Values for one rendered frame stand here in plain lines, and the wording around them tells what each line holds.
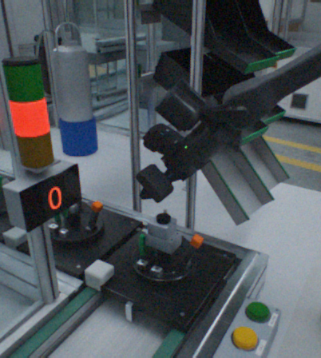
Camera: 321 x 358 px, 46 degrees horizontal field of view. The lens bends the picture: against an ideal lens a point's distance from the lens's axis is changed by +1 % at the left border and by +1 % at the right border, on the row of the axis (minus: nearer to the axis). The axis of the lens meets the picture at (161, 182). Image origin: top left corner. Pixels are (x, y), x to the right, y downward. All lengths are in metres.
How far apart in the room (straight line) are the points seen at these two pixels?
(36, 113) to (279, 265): 0.73
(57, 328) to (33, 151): 0.34
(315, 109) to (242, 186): 3.98
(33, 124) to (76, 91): 1.02
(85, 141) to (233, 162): 0.80
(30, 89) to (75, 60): 1.01
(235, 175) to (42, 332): 0.59
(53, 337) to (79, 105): 1.05
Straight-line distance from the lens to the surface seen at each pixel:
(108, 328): 0.79
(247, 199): 1.01
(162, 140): 0.65
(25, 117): 0.58
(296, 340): 0.89
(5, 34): 0.59
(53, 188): 0.62
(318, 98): 4.91
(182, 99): 0.60
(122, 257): 0.86
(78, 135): 1.63
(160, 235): 0.76
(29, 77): 0.56
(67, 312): 0.79
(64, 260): 0.87
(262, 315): 0.75
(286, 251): 1.11
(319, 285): 1.03
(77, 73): 1.58
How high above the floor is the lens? 1.50
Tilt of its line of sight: 27 degrees down
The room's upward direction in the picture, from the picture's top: straight up
